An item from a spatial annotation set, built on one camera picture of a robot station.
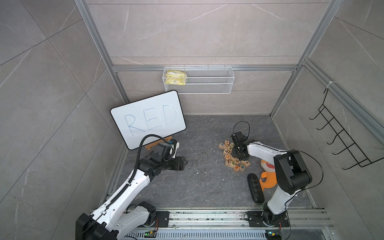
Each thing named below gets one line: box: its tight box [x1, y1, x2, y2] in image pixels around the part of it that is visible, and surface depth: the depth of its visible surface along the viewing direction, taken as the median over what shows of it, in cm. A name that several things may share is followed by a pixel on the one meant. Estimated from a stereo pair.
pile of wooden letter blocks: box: [218, 140, 251, 172], surface depth 93 cm
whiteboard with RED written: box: [110, 90, 187, 151], surface depth 92 cm
